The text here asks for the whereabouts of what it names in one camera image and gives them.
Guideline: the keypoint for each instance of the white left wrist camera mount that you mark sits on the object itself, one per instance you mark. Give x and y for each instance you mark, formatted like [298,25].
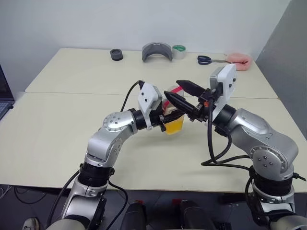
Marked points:
[148,95]

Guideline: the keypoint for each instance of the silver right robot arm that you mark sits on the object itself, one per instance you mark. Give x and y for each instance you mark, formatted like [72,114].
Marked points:
[261,134]

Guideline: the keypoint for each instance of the dark laptop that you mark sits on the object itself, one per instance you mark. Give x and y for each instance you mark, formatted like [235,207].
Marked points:
[4,95]

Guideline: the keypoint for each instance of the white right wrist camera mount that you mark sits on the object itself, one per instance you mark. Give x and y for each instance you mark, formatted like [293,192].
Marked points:
[227,79]

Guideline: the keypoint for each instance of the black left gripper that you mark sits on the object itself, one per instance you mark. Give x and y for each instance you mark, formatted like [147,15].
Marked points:
[160,118]

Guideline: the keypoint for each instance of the white shoe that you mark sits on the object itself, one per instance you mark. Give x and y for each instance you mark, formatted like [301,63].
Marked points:
[31,224]

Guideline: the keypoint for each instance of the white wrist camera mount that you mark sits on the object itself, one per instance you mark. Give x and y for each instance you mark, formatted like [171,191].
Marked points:
[227,79]
[148,95]

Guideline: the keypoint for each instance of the green tape roll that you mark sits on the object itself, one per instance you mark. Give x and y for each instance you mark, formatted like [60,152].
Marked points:
[179,51]

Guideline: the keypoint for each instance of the cup of orange juice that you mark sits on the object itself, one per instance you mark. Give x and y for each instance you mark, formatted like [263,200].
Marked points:
[175,127]

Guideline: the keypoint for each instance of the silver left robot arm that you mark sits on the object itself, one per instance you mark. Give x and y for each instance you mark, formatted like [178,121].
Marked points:
[112,141]

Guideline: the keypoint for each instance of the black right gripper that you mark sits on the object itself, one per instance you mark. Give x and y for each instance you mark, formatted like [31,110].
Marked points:
[204,107]

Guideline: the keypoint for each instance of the black tape roll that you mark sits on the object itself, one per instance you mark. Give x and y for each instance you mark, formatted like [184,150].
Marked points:
[116,54]

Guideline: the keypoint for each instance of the pink fluffy cloth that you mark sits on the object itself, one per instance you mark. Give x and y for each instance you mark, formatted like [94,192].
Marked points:
[241,61]

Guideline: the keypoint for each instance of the grey curved headband pad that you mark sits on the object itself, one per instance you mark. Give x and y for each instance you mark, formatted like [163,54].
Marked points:
[157,49]

